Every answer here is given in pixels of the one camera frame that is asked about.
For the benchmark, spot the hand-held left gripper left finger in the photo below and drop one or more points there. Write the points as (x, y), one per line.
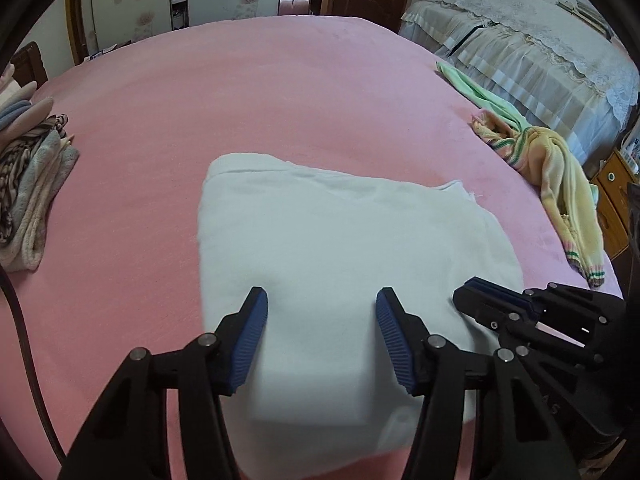
(247, 340)

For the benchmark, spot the stack of books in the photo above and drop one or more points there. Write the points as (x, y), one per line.
(585, 15)

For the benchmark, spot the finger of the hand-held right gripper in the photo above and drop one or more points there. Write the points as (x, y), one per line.
(500, 294)
(480, 307)

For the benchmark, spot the bottles on desk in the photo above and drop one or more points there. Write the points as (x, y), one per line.
(632, 152)

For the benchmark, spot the floral sliding door wardrobe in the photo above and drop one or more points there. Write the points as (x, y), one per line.
(140, 5)

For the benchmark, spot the wooden headboard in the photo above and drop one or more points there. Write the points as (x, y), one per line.
(30, 65)

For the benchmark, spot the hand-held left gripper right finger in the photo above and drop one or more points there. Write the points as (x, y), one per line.
(395, 340)

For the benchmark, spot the white printed sweatshirt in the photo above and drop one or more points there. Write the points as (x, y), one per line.
(325, 240)

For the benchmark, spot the sofa with lace cover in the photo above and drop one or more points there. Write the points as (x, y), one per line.
(540, 60)

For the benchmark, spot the pink bed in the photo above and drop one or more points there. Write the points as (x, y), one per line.
(250, 100)

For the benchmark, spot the white blue knit sweater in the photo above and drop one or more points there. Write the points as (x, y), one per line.
(20, 110)

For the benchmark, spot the nightstand clutter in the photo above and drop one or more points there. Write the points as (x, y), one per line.
(102, 52)

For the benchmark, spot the mint green garment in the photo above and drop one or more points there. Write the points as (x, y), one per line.
(480, 95)

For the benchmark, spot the wooden desk with drawers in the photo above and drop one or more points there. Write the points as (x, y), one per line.
(612, 200)

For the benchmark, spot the yellow knit sweater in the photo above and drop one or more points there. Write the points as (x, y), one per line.
(560, 175)

